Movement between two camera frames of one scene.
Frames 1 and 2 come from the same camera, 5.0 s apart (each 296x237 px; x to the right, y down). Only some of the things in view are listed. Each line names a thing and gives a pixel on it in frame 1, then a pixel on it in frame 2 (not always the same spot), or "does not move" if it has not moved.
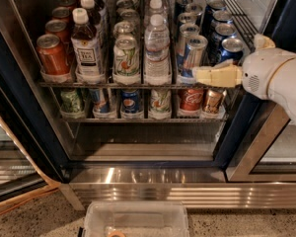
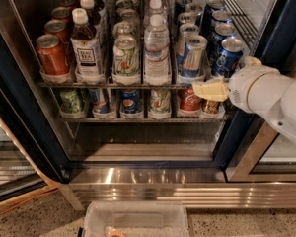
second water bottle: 155,6 does not move
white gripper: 258,72 -> 243,87
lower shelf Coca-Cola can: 190,100 does not move
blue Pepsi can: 232,48 does not move
